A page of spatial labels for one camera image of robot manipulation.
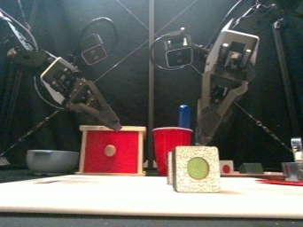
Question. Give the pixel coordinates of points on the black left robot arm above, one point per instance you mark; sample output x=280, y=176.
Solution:
x=23, y=56

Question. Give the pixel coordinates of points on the red plastic cup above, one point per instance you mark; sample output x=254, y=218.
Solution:
x=169, y=150

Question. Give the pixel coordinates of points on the vertical metal frame pole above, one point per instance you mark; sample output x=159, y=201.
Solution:
x=151, y=88

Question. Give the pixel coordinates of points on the silver metal cup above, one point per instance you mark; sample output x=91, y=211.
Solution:
x=292, y=171

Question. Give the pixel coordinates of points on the silver metal utensil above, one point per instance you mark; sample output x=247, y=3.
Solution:
x=296, y=146

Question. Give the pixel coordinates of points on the wooden box with red face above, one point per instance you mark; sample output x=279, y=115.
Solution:
x=109, y=150

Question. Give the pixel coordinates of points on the dark slanted frame bar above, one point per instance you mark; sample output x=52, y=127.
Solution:
x=286, y=82

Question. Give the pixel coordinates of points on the red plate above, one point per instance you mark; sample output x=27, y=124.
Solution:
x=282, y=182

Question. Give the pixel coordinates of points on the grey bowl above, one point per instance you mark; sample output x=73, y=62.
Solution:
x=51, y=162

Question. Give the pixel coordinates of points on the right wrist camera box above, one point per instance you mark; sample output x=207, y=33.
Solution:
x=179, y=55

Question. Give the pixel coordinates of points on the brown wooden slab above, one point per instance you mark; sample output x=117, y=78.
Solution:
x=256, y=175

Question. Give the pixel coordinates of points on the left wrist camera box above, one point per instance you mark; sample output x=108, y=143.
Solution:
x=93, y=53

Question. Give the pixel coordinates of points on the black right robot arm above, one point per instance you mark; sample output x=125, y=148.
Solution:
x=252, y=14

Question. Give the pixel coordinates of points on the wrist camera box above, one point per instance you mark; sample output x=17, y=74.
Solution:
x=179, y=55
x=93, y=53

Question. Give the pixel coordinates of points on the toy sushi piece green centre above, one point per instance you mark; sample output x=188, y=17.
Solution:
x=169, y=168
x=196, y=168

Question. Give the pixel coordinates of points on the white cutting board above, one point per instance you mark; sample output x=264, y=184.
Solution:
x=117, y=198

